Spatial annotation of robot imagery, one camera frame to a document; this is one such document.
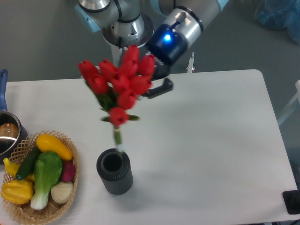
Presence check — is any dark green cucumber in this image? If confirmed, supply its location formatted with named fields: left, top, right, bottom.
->
left=15, top=145, right=42, bottom=180

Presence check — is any small yellow banana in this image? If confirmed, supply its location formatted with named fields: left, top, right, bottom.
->
left=3, top=157, right=35, bottom=182

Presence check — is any white frame at right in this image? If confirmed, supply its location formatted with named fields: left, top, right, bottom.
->
left=277, top=80, right=300, bottom=126

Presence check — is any red tulip bouquet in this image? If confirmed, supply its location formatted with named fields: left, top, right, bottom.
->
left=78, top=45, right=155, bottom=152

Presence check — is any white garlic bulb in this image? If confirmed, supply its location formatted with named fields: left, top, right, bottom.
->
left=51, top=182, right=73, bottom=204

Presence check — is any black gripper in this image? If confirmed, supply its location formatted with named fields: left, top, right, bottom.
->
left=142, top=24, right=188, bottom=99

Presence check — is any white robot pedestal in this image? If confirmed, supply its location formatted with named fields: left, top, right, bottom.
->
left=102, top=13, right=154, bottom=66

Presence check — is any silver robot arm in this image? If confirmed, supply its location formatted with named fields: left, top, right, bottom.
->
left=75, top=0, right=227, bottom=98

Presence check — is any white metal base bracket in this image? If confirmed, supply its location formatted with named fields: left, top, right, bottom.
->
left=186, top=52, right=195, bottom=74

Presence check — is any blue plastic bag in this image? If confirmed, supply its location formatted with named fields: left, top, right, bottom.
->
left=255, top=0, right=300, bottom=44

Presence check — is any black device at table edge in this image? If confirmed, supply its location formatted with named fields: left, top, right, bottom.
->
left=282, top=190, right=300, bottom=215

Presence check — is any yellow squash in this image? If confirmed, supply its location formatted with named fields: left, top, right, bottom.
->
left=36, top=134, right=73, bottom=161

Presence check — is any woven wicker basket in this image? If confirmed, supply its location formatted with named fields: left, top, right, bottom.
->
left=2, top=131, right=79, bottom=225

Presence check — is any green bok choy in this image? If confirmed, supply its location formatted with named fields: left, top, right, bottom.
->
left=30, top=151, right=62, bottom=210

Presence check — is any dark grey ribbed vase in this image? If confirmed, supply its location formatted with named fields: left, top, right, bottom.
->
left=96, top=148, right=133, bottom=195

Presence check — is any yellow bell pepper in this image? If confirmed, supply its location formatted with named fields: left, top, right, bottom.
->
left=1, top=180, right=33, bottom=204

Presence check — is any blue handled saucepan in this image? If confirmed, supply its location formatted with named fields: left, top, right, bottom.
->
left=0, top=69, right=28, bottom=165

